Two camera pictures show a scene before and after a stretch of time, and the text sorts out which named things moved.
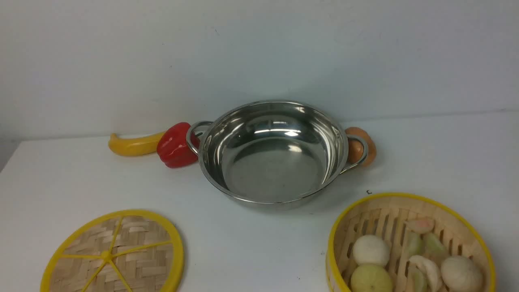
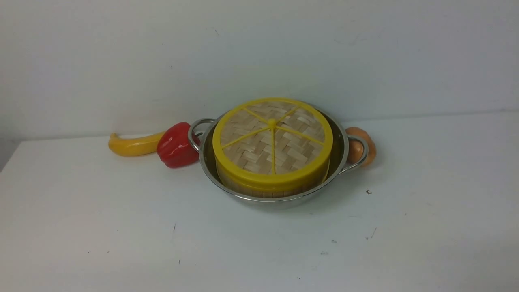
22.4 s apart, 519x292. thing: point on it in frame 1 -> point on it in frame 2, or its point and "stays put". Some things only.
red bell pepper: [172, 149] stays put
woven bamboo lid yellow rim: [129, 251] -> [272, 136]
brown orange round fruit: [355, 147] stays put
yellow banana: [140, 145] stays put
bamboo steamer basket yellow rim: [386, 216] -> [261, 186]
